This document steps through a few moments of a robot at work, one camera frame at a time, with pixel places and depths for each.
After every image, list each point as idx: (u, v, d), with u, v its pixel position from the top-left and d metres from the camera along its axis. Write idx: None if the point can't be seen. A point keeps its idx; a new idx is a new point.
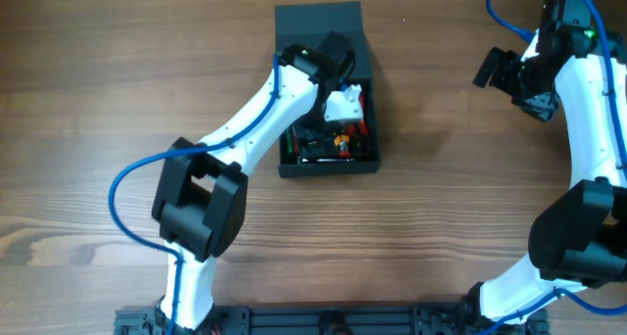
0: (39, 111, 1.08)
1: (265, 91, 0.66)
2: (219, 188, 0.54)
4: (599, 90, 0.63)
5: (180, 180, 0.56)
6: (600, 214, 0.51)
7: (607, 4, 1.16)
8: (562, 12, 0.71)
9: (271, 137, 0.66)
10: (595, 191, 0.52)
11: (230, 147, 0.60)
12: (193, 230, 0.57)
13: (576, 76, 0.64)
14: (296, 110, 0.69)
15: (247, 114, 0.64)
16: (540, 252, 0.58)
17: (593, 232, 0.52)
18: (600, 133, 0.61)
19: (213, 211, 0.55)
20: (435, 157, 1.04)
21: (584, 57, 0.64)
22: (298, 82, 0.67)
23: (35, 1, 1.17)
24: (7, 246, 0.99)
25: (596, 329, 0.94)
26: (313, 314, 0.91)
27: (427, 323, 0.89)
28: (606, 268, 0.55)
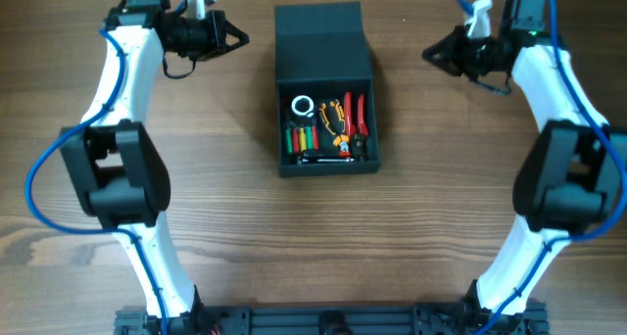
0: (39, 111, 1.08)
1: (111, 55, 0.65)
2: (124, 145, 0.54)
4: (549, 65, 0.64)
5: (86, 163, 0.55)
6: (567, 143, 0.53)
7: (604, 7, 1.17)
8: (518, 11, 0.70)
9: (144, 81, 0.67)
10: (559, 126, 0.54)
11: (111, 111, 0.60)
12: (125, 195, 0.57)
13: (529, 61, 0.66)
14: (151, 58, 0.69)
15: (106, 79, 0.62)
16: (518, 200, 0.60)
17: (564, 162, 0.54)
18: (554, 99, 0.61)
19: (130, 165, 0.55)
20: (434, 157, 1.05)
21: (532, 47, 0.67)
22: (137, 34, 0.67)
23: (35, 0, 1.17)
24: (8, 246, 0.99)
25: (597, 329, 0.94)
26: (313, 314, 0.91)
27: (427, 323, 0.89)
28: (584, 208, 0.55)
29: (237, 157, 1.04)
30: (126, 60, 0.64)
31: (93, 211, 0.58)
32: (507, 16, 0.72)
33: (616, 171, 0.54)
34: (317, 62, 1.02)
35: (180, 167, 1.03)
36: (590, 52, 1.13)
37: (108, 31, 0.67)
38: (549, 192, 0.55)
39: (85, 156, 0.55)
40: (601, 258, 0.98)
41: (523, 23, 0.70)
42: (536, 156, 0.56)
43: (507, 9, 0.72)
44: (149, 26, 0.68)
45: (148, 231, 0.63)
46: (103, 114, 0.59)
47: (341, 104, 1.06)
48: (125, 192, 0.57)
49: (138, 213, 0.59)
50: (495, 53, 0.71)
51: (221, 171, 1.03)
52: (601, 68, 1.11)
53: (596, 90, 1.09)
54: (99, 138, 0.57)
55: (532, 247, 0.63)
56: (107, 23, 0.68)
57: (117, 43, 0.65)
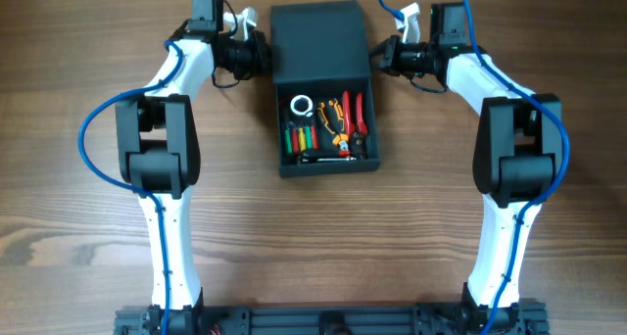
0: (39, 111, 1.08)
1: (171, 54, 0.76)
2: (171, 108, 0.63)
4: (473, 65, 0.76)
5: (135, 124, 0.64)
6: (507, 114, 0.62)
7: (608, 8, 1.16)
8: (444, 24, 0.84)
9: (195, 80, 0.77)
10: (496, 102, 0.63)
11: (165, 87, 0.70)
12: (163, 163, 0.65)
13: (458, 67, 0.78)
14: (202, 69, 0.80)
15: (165, 71, 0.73)
16: (480, 179, 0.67)
17: (508, 131, 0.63)
18: (488, 85, 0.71)
19: (173, 133, 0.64)
20: (434, 157, 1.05)
21: (458, 57, 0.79)
22: (196, 43, 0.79)
23: (35, 0, 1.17)
24: (7, 246, 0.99)
25: (596, 329, 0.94)
26: (313, 314, 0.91)
27: (427, 323, 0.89)
28: (536, 170, 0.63)
29: (237, 157, 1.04)
30: (184, 58, 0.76)
31: (130, 174, 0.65)
32: (438, 28, 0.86)
33: (554, 131, 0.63)
34: (317, 60, 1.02)
35: None
36: (592, 52, 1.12)
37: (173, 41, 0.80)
38: (502, 162, 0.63)
39: (135, 117, 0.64)
40: (600, 259, 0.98)
41: (450, 36, 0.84)
42: (482, 132, 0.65)
43: (436, 23, 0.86)
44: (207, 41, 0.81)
45: (173, 202, 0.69)
46: (159, 86, 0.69)
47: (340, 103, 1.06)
48: (162, 161, 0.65)
49: (168, 183, 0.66)
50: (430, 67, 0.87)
51: (221, 171, 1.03)
52: (601, 68, 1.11)
53: (596, 90, 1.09)
54: (151, 108, 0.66)
55: (507, 224, 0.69)
56: (171, 36, 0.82)
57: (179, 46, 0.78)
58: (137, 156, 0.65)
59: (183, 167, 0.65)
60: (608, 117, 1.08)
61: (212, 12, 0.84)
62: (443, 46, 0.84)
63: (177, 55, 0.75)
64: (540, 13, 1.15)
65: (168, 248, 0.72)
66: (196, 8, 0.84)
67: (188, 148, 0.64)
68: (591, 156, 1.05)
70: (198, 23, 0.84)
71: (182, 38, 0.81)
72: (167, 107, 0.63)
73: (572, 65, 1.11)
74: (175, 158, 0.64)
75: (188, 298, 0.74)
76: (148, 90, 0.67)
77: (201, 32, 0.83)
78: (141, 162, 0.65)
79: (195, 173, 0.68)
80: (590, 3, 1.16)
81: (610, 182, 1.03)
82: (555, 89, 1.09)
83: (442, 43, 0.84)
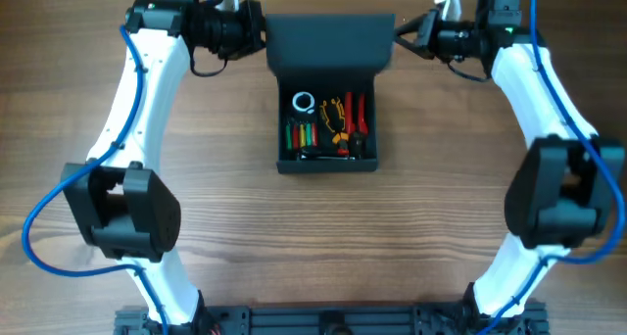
0: (39, 111, 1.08)
1: (128, 71, 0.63)
2: (129, 191, 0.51)
4: (529, 68, 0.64)
5: (91, 208, 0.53)
6: (558, 166, 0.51)
7: (604, 12, 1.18)
8: (495, 0, 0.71)
9: (166, 97, 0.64)
10: (547, 146, 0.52)
11: (120, 149, 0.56)
12: (129, 236, 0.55)
13: (508, 64, 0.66)
14: (174, 70, 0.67)
15: (121, 101, 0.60)
16: (512, 219, 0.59)
17: (556, 183, 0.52)
18: (543, 103, 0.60)
19: (137, 213, 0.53)
20: (434, 157, 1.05)
21: (510, 47, 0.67)
22: (162, 47, 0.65)
23: (36, 1, 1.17)
24: (7, 246, 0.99)
25: (597, 329, 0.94)
26: (313, 314, 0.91)
27: (427, 323, 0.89)
28: (577, 224, 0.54)
29: (237, 157, 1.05)
30: (145, 75, 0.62)
31: (97, 243, 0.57)
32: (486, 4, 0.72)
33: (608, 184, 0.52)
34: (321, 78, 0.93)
35: (180, 167, 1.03)
36: (589, 54, 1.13)
37: (129, 36, 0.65)
38: (542, 213, 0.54)
39: (88, 200, 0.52)
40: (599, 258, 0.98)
41: (500, 15, 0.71)
42: (524, 175, 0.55)
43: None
44: (175, 34, 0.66)
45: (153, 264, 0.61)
46: (112, 151, 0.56)
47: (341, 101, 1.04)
48: (129, 233, 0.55)
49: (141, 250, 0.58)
50: (474, 50, 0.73)
51: (221, 171, 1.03)
52: (599, 69, 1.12)
53: (596, 90, 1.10)
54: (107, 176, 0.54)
55: (527, 262, 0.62)
56: (128, 23, 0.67)
57: (137, 54, 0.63)
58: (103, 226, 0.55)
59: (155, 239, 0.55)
60: (608, 117, 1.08)
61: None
62: (491, 25, 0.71)
63: (136, 71, 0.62)
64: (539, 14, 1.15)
65: (156, 292, 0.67)
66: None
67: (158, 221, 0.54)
68: None
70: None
71: (146, 23, 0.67)
72: (124, 189, 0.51)
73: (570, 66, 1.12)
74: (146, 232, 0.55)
75: (184, 318, 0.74)
76: (101, 159, 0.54)
77: (171, 4, 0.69)
78: (108, 231, 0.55)
79: (171, 233, 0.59)
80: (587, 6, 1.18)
81: None
82: None
83: (491, 23, 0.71)
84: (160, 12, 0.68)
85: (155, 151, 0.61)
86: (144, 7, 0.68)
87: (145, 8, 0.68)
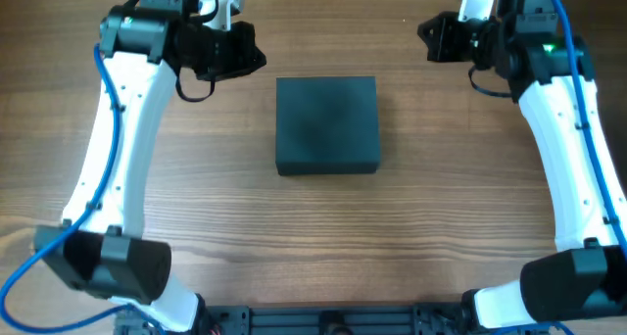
0: (39, 111, 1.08)
1: (105, 109, 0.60)
2: (110, 260, 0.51)
4: (572, 128, 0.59)
5: (72, 270, 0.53)
6: (594, 280, 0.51)
7: (606, 12, 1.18)
8: (523, 8, 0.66)
9: (147, 134, 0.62)
10: (584, 263, 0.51)
11: (98, 210, 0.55)
12: (118, 291, 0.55)
13: (543, 109, 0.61)
14: (158, 97, 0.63)
15: (99, 146, 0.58)
16: (532, 297, 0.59)
17: (588, 291, 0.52)
18: (582, 187, 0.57)
19: (121, 276, 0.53)
20: (434, 157, 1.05)
21: (549, 82, 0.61)
22: (140, 76, 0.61)
23: (35, 1, 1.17)
24: (7, 246, 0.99)
25: (596, 329, 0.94)
26: (313, 314, 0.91)
27: (427, 323, 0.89)
28: (604, 312, 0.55)
29: (237, 157, 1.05)
30: (122, 116, 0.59)
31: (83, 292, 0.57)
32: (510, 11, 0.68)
33: None
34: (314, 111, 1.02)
35: (180, 167, 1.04)
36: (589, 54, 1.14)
37: (105, 61, 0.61)
38: (571, 310, 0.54)
39: (69, 265, 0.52)
40: None
41: (532, 23, 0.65)
42: (553, 272, 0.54)
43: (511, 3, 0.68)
44: (155, 60, 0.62)
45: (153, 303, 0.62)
46: (88, 213, 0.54)
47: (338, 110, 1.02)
48: (116, 289, 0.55)
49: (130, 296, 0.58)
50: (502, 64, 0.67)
51: (221, 171, 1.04)
52: (598, 69, 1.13)
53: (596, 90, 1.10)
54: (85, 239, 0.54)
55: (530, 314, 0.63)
56: (106, 45, 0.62)
57: (113, 88, 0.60)
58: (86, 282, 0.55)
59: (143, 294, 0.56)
60: (607, 117, 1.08)
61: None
62: (519, 37, 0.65)
63: (113, 111, 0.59)
64: None
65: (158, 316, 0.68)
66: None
67: (144, 281, 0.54)
68: None
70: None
71: (124, 43, 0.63)
72: (102, 257, 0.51)
73: None
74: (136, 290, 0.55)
75: (182, 327, 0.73)
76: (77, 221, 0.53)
77: (155, 15, 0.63)
78: (91, 288, 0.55)
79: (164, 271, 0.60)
80: (584, 6, 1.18)
81: None
82: None
83: (521, 32, 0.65)
84: (139, 25, 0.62)
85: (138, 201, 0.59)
86: (120, 19, 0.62)
87: (121, 21, 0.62)
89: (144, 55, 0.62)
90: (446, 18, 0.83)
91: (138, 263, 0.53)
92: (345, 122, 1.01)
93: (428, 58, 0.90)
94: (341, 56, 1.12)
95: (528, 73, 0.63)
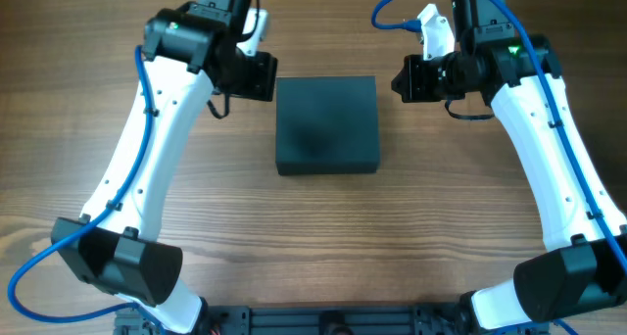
0: (39, 111, 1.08)
1: (138, 112, 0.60)
2: (122, 261, 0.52)
4: (545, 126, 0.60)
5: (84, 265, 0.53)
6: (584, 278, 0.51)
7: (607, 11, 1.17)
8: (477, 20, 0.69)
9: (175, 144, 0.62)
10: (571, 262, 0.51)
11: (117, 210, 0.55)
12: (126, 292, 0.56)
13: (516, 110, 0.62)
14: (193, 107, 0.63)
15: (127, 149, 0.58)
16: (525, 299, 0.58)
17: (579, 289, 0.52)
18: (560, 182, 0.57)
19: (133, 279, 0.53)
20: (434, 157, 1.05)
21: (517, 83, 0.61)
22: (177, 83, 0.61)
23: (35, 1, 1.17)
24: (7, 246, 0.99)
25: (596, 329, 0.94)
26: (313, 314, 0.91)
27: (427, 323, 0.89)
28: (598, 307, 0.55)
29: (236, 157, 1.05)
30: (155, 121, 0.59)
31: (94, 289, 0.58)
32: (465, 25, 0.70)
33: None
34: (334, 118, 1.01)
35: (179, 167, 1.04)
36: (591, 53, 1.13)
37: (145, 63, 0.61)
38: (566, 309, 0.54)
39: (81, 261, 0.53)
40: None
41: (488, 31, 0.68)
42: (542, 273, 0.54)
43: (462, 17, 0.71)
44: (195, 69, 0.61)
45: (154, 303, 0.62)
46: (108, 213, 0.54)
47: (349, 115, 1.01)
48: (125, 290, 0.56)
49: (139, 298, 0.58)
50: (469, 71, 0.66)
51: (220, 171, 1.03)
52: (600, 68, 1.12)
53: (596, 90, 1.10)
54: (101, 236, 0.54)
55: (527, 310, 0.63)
56: (146, 47, 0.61)
57: (150, 92, 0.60)
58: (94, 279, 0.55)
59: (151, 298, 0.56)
60: (608, 117, 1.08)
61: None
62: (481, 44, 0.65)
63: (147, 114, 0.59)
64: (538, 14, 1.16)
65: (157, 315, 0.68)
66: None
67: (153, 285, 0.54)
68: (592, 155, 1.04)
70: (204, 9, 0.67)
71: (167, 46, 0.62)
72: (116, 258, 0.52)
73: (571, 66, 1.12)
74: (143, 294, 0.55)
75: (183, 330, 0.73)
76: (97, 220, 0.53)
77: (200, 23, 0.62)
78: (100, 285, 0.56)
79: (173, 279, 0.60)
80: (585, 5, 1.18)
81: (612, 182, 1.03)
82: None
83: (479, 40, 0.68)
84: (184, 32, 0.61)
85: (157, 211, 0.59)
86: (167, 23, 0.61)
87: (167, 26, 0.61)
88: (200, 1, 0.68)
89: (185, 63, 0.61)
90: (411, 58, 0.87)
91: (150, 267, 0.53)
92: (351, 122, 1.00)
93: (404, 99, 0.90)
94: (341, 56, 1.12)
95: (497, 76, 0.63)
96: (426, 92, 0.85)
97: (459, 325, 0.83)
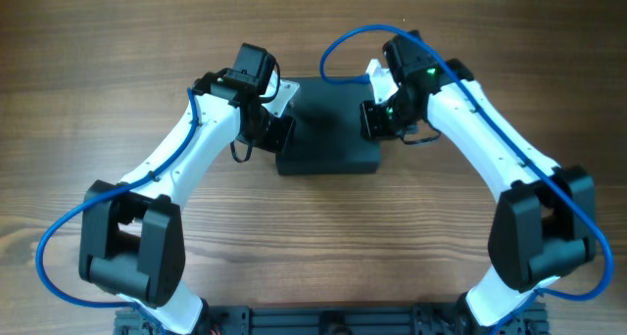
0: (39, 111, 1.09)
1: (184, 122, 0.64)
2: (151, 226, 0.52)
4: (466, 109, 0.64)
5: (106, 229, 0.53)
6: (534, 215, 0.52)
7: (608, 11, 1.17)
8: (402, 57, 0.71)
9: (205, 160, 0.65)
10: (515, 199, 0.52)
11: (155, 180, 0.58)
12: (128, 279, 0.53)
13: (443, 110, 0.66)
14: (222, 136, 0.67)
15: (168, 146, 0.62)
16: (504, 272, 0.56)
17: (537, 231, 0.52)
18: (493, 150, 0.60)
19: (148, 251, 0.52)
20: (435, 157, 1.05)
21: (438, 91, 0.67)
22: (219, 109, 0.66)
23: (36, 1, 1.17)
24: (8, 246, 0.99)
25: (596, 330, 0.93)
26: (313, 314, 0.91)
27: (427, 323, 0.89)
28: (570, 260, 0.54)
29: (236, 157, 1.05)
30: (199, 128, 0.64)
31: (89, 278, 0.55)
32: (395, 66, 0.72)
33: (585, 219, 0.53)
34: (333, 119, 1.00)
35: None
36: (591, 53, 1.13)
37: (195, 94, 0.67)
38: (537, 260, 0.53)
39: (105, 222, 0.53)
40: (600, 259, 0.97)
41: (413, 65, 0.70)
42: (501, 229, 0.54)
43: (392, 59, 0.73)
44: (235, 104, 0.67)
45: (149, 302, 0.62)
46: (147, 180, 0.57)
47: (349, 115, 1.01)
48: (129, 274, 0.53)
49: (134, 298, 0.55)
50: (403, 99, 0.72)
51: (221, 171, 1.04)
52: (601, 69, 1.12)
53: (596, 90, 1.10)
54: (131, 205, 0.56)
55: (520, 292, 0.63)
56: (197, 85, 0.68)
57: (197, 110, 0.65)
58: (97, 260, 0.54)
59: (153, 292, 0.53)
60: (608, 117, 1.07)
61: (256, 65, 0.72)
62: (410, 74, 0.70)
63: (191, 122, 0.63)
64: (538, 14, 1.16)
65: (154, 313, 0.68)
66: (243, 59, 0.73)
67: (161, 269, 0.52)
68: (592, 154, 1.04)
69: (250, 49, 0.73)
70: (238, 74, 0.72)
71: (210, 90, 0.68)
72: (143, 223, 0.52)
73: (570, 66, 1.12)
74: (142, 281, 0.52)
75: (183, 331, 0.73)
76: (132, 185, 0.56)
77: (236, 84, 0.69)
78: (105, 265, 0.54)
79: (167, 297, 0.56)
80: (585, 4, 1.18)
81: (614, 182, 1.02)
82: (556, 89, 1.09)
83: (409, 73, 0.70)
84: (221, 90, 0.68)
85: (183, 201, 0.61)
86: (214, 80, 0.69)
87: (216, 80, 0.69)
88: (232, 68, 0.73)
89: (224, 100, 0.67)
90: (365, 102, 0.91)
91: (170, 239, 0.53)
92: (350, 121, 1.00)
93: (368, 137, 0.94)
94: (341, 55, 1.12)
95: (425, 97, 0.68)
96: (383, 130, 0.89)
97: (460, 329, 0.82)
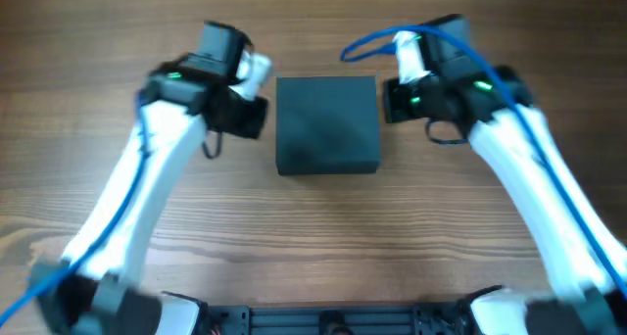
0: (39, 111, 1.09)
1: (132, 154, 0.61)
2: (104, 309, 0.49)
4: (534, 161, 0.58)
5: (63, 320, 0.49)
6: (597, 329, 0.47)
7: (609, 10, 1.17)
8: (443, 53, 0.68)
9: (161, 186, 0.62)
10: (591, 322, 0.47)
11: (102, 249, 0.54)
12: None
13: (498, 145, 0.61)
14: (178, 156, 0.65)
15: (118, 183, 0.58)
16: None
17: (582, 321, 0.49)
18: (554, 227, 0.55)
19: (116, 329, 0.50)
20: (435, 157, 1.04)
21: (490, 121, 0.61)
22: (174, 129, 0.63)
23: (35, 0, 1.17)
24: (8, 246, 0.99)
25: None
26: (313, 314, 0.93)
27: (427, 323, 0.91)
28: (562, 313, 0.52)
29: (236, 157, 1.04)
30: (150, 157, 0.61)
31: None
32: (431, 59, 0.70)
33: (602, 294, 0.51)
34: (334, 119, 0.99)
35: None
36: (591, 53, 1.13)
37: (144, 109, 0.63)
38: None
39: (58, 313, 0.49)
40: None
41: (457, 68, 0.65)
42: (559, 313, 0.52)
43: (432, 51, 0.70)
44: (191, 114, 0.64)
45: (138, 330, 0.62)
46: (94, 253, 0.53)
47: (350, 114, 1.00)
48: None
49: None
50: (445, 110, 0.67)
51: (220, 171, 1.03)
52: (601, 69, 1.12)
53: (595, 90, 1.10)
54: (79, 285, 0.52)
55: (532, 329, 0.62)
56: (146, 98, 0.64)
57: (146, 134, 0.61)
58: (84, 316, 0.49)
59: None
60: (607, 117, 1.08)
61: (220, 49, 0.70)
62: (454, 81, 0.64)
63: (140, 155, 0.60)
64: (539, 13, 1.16)
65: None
66: (205, 42, 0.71)
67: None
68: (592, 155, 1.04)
69: (214, 30, 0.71)
70: (202, 62, 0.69)
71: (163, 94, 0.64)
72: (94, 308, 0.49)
73: (570, 66, 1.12)
74: None
75: None
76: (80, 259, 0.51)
77: (198, 76, 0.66)
78: None
79: (147, 327, 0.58)
80: (586, 3, 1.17)
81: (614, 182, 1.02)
82: (555, 90, 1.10)
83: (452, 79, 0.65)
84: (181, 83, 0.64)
85: (145, 236, 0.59)
86: (165, 75, 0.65)
87: (167, 76, 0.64)
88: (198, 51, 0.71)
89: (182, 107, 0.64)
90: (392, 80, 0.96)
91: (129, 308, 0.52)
92: (351, 121, 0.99)
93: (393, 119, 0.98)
94: (341, 55, 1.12)
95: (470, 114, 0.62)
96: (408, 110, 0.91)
97: (459, 329, 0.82)
